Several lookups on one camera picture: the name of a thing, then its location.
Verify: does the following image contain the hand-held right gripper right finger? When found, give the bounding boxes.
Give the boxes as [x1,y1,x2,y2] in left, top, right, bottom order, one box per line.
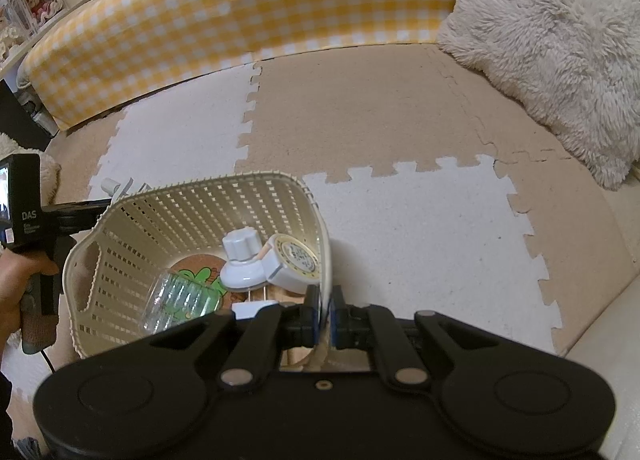
[330,285,483,386]

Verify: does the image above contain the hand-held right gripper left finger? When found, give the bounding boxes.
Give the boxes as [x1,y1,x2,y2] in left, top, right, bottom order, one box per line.
[150,284,322,387]

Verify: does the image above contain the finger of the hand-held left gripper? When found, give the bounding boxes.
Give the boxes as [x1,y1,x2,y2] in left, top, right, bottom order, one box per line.
[42,199,112,242]

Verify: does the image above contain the cream tape roll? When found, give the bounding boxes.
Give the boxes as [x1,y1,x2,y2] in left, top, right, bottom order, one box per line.
[262,235,321,292]

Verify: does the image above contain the white wall charger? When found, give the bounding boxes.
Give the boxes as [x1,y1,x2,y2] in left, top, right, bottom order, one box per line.
[231,300,282,322]

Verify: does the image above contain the cream plastic woven basket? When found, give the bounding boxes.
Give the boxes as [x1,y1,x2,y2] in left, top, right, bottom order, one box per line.
[62,171,334,372]

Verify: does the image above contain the white suction knob holder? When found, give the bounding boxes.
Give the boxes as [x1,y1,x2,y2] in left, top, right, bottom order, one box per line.
[220,227,266,289]

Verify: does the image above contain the clear plastic container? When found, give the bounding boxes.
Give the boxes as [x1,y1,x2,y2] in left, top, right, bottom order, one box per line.
[136,273,224,337]

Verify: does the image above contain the person's left hand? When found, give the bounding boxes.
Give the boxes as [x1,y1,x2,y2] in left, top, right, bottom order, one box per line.
[0,250,60,341]

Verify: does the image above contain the white fluffy pillow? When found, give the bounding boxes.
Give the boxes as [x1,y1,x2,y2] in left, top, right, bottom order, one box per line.
[0,133,62,207]
[437,0,640,192]

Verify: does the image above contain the metal tweezers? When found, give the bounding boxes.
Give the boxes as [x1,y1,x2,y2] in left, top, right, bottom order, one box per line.
[120,177,152,197]

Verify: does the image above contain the clear box white doll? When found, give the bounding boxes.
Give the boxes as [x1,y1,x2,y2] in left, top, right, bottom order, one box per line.
[0,3,27,62]

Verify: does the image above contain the foam puzzle floor mat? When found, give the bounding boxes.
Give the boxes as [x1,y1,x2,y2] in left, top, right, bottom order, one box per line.
[10,43,628,441]

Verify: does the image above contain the yellow checkered bed cloth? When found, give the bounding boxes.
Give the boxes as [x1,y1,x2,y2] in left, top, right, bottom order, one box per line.
[22,0,484,132]

